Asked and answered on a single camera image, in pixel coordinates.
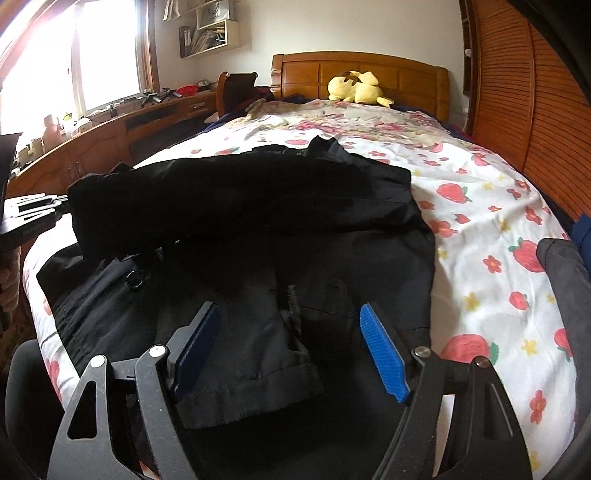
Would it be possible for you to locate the wood-framed window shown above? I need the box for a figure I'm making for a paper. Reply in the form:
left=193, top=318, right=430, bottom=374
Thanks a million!
left=0, top=0, right=160, bottom=134

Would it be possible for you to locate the yellow plush toy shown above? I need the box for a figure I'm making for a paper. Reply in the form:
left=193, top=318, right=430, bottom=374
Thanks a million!
left=328, top=70, right=395, bottom=108

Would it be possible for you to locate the pink kettle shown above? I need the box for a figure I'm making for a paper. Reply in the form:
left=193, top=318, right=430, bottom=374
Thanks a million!
left=44, top=114, right=63, bottom=144

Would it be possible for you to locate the white paper bag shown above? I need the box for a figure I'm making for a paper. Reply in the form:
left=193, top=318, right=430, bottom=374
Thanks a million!
left=196, top=0, right=229, bottom=21

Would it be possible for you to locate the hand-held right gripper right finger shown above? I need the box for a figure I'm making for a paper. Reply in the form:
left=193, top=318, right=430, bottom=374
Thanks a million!
left=359, top=302, right=527, bottom=480

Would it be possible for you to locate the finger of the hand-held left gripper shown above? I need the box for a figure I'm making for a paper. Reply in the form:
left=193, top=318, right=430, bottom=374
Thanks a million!
left=4, top=194, right=71, bottom=219

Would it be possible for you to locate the person's left hand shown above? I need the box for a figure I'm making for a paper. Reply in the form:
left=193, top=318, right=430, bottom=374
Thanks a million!
left=0, top=247, right=23, bottom=315

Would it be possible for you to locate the wooden chair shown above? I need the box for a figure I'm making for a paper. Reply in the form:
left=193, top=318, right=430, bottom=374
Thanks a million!
left=216, top=71, right=259, bottom=116

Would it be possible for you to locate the black double-breasted coat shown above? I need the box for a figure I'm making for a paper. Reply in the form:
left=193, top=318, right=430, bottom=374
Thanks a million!
left=36, top=136, right=437, bottom=430

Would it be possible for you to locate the folded grey garment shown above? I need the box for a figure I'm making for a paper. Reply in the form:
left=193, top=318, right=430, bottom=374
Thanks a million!
left=536, top=237, right=591, bottom=361

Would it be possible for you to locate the stack of books and papers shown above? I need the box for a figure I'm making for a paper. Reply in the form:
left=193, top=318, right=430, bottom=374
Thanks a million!
left=182, top=25, right=227, bottom=56

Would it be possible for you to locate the dark open side shelf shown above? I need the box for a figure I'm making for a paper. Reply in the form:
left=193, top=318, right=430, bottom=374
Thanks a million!
left=459, top=0, right=476, bottom=97

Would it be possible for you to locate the black folded tripod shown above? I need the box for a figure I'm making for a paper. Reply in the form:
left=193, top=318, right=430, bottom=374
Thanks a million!
left=139, top=90, right=174, bottom=108

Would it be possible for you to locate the long wooden desk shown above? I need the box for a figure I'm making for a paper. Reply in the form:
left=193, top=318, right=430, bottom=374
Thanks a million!
left=7, top=88, right=218, bottom=199

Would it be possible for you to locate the folded navy garment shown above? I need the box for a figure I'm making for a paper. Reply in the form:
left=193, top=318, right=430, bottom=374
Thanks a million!
left=570, top=217, right=591, bottom=254

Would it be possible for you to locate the wooden slatted wardrobe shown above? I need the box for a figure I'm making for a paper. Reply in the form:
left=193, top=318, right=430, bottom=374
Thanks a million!
left=459, top=0, right=591, bottom=222

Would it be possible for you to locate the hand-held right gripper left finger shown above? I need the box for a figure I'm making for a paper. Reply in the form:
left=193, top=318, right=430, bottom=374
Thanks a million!
left=48, top=301, right=222, bottom=480

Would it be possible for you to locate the bed with floral sheet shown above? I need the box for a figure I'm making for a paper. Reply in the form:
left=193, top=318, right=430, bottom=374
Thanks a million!
left=23, top=99, right=583, bottom=480

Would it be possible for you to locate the wooden bed headboard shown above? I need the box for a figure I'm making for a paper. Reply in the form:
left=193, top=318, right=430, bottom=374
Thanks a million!
left=270, top=52, right=451, bottom=121

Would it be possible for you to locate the white wall shelf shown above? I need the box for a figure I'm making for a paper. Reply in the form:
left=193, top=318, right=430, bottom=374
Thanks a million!
left=179, top=0, right=242, bottom=59

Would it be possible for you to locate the beige floral quilt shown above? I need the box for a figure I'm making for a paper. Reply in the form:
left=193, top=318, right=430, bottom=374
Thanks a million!
left=240, top=99, right=444, bottom=153

